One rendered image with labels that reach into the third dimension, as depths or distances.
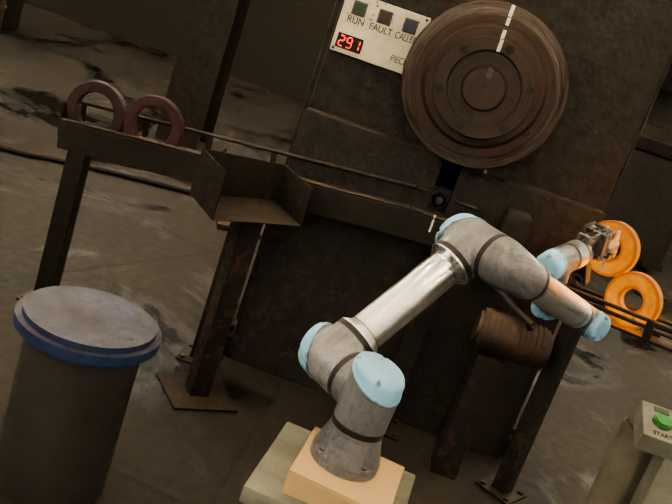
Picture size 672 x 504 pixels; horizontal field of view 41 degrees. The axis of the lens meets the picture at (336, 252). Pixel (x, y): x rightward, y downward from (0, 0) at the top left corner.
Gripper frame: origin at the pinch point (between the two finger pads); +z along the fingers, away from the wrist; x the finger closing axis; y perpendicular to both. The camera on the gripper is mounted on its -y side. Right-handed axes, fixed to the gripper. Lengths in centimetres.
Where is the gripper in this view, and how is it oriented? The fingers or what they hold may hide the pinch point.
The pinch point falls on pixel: (614, 242)
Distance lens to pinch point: 262.6
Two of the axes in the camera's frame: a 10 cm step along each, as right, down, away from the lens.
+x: -6.9, -4.3, 5.9
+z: 7.1, -2.4, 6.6
